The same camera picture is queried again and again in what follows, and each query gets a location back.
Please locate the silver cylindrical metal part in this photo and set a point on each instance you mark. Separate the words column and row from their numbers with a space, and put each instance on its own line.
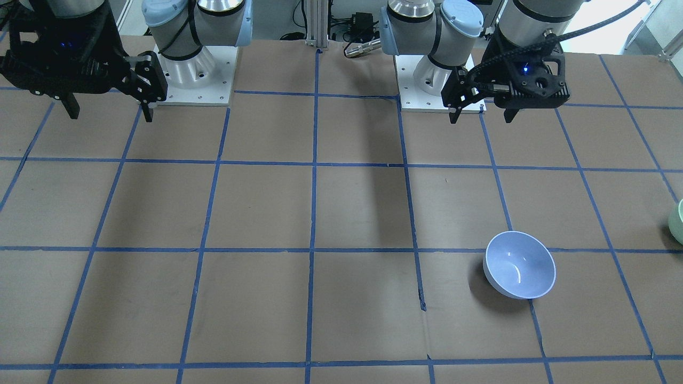
column 362, row 49

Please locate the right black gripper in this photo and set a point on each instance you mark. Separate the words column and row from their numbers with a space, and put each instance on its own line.
column 113, row 49

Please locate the black power adapter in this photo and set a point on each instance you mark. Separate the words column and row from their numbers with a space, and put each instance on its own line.
column 361, row 23

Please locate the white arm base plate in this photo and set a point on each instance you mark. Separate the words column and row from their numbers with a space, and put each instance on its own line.
column 420, row 83
column 213, row 80

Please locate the green bowl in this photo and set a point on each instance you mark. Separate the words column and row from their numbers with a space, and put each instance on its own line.
column 675, row 222

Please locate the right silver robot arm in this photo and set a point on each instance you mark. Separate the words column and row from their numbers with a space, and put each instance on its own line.
column 180, row 26

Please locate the silver aluminium frame post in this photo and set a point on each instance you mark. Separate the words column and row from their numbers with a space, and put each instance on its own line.
column 317, row 23

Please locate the blue bowl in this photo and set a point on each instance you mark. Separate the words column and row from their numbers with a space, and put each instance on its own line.
column 519, row 266

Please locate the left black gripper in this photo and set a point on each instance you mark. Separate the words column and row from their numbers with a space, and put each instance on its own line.
column 460, row 88

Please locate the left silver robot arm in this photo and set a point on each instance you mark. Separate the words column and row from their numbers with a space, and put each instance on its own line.
column 446, row 32

